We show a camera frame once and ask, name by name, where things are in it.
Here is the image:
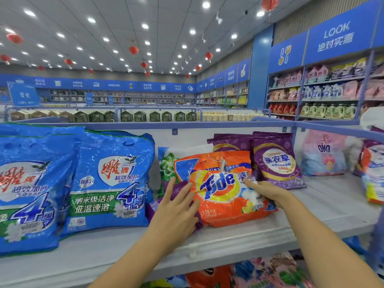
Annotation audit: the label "person's right hand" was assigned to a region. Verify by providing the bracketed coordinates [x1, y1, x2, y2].
[242, 178, 298, 211]

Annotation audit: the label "person's left hand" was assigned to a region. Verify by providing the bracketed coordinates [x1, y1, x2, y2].
[147, 177, 202, 256]

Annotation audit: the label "purple detergent bag gold oval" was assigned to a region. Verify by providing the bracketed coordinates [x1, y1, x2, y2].
[252, 131, 307, 191]
[207, 134, 254, 152]

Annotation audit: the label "white washing powder bags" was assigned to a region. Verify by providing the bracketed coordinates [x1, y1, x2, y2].
[353, 108, 384, 204]

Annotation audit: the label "blue detergent bag green band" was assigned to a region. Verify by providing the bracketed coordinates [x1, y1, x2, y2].
[0, 134, 79, 257]
[60, 130, 156, 239]

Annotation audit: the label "hanging red lanterns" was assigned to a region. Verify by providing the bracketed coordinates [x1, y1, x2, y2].
[0, 0, 280, 78]

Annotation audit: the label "far wall racks with goods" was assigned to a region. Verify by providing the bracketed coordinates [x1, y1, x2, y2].
[9, 87, 250, 109]

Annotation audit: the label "blue aisle sign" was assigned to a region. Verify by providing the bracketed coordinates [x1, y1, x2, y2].
[7, 81, 42, 107]

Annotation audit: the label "purple detergent bag white label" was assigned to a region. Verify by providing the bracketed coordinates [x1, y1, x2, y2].
[146, 180, 205, 230]

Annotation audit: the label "row of pale bottles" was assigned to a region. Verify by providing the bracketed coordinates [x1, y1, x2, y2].
[201, 111, 265, 122]

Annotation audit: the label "person's right forearm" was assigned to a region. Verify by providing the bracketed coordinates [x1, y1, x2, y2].
[279, 198, 384, 288]

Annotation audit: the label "wall rack with pink goods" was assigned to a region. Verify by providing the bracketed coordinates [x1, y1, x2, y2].
[267, 54, 384, 124]

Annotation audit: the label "pile of pink detergent bags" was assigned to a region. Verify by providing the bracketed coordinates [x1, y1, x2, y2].
[141, 252, 314, 288]

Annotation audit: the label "ceiling spotlights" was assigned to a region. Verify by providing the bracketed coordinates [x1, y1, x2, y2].
[3, 0, 268, 66]

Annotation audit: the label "person's left forearm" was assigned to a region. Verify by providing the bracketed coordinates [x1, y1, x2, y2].
[90, 237, 181, 288]

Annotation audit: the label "blue wall sign band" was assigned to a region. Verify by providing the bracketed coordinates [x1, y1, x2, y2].
[0, 57, 253, 95]

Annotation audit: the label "large orange detergent bag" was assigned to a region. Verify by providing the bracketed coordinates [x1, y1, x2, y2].
[174, 150, 278, 228]

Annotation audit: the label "pink detergent bag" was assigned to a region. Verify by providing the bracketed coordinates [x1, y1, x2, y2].
[301, 130, 349, 176]

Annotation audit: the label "blue sign with utensil icons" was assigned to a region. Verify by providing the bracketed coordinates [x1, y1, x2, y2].
[268, 32, 308, 74]

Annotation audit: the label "grey shelf with blue frame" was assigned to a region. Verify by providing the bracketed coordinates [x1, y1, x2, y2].
[0, 105, 384, 288]

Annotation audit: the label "white green detergent bag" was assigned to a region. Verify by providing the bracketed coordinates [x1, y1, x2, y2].
[157, 144, 211, 198]

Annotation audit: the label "row of green boxes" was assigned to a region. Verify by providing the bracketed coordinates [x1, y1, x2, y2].
[9, 108, 199, 124]

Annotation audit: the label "blue sign white lettering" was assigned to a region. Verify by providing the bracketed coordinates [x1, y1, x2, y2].
[305, 0, 380, 65]

